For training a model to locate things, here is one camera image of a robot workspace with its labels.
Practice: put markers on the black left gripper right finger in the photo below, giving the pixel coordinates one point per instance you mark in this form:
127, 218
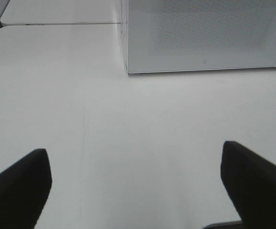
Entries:
250, 181

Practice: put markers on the white microwave door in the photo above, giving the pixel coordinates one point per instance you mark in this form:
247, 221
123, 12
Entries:
197, 35

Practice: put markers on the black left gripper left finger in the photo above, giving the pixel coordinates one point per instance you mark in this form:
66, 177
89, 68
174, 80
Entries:
24, 190

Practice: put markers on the white back table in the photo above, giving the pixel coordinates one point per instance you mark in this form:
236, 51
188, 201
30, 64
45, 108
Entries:
61, 12

